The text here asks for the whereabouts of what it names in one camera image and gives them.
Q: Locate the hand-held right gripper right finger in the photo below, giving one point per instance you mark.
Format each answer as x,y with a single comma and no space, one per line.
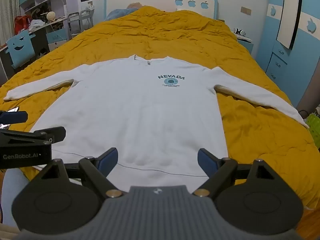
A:
206,160

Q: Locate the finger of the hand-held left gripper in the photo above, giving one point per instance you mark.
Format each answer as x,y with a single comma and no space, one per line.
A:
15,117
53,133

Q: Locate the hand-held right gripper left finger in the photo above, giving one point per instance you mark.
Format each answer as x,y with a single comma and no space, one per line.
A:
110,158

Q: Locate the white printed sweatshirt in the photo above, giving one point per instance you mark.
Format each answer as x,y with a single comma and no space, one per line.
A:
137,110

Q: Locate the blue chair with face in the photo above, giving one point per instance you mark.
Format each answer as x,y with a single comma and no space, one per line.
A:
20,48

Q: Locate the cluttered desk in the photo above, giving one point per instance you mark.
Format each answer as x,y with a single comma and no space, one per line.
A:
42,33

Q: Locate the red bag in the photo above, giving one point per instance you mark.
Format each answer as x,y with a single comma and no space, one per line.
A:
21,23

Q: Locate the white round ornament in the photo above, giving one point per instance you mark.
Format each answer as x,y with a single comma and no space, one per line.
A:
51,16

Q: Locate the grey rolling cart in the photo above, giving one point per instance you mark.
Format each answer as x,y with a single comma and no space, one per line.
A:
75,20

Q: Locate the yellow quilted blanket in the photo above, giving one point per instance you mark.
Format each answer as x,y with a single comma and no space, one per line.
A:
162,35

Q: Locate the black and white headphones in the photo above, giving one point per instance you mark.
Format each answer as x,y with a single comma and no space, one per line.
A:
240,31

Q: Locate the blue pillow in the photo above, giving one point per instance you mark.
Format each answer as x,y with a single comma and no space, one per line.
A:
117,13

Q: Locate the blue and white wardrobe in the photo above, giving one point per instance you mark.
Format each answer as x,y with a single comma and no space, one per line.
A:
307,55

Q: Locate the white and blue headboard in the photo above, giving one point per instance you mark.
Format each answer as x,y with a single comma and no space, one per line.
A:
160,2

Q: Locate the white wall outlet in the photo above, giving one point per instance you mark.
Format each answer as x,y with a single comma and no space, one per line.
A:
90,4

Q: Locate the beige wall switch panel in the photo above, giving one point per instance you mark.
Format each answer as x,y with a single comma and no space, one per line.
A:
245,10

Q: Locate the white board with black frame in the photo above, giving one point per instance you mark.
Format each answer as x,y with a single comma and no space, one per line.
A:
287,17

